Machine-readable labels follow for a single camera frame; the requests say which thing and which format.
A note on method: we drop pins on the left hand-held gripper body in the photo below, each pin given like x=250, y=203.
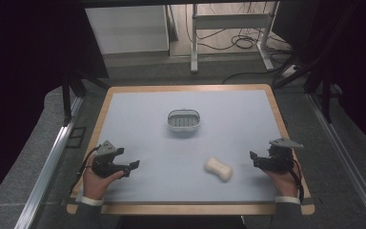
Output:
x=103, y=165

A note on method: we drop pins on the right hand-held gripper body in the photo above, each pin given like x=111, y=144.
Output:
x=279, y=157

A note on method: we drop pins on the cream soap bar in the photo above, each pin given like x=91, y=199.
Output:
x=218, y=169

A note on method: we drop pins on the white grey soap dish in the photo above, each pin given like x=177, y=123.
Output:
x=183, y=120

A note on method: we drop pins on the person's left hand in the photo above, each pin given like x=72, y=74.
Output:
x=95, y=186

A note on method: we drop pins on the person's right hand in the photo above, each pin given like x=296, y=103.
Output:
x=282, y=184

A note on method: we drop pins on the light blue table mat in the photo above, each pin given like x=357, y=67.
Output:
x=184, y=149

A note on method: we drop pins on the black metal stand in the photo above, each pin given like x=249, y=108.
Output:
x=71, y=92
x=325, y=92

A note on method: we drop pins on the wooden table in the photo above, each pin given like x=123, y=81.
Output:
x=190, y=209

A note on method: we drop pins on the white power strip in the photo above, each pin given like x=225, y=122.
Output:
x=289, y=71

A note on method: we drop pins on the white cabinet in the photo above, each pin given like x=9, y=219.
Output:
x=127, y=30

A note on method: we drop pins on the aluminium floor rail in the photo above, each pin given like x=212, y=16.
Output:
x=346, y=159
x=49, y=162

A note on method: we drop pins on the white desk frame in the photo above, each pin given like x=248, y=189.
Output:
x=232, y=21

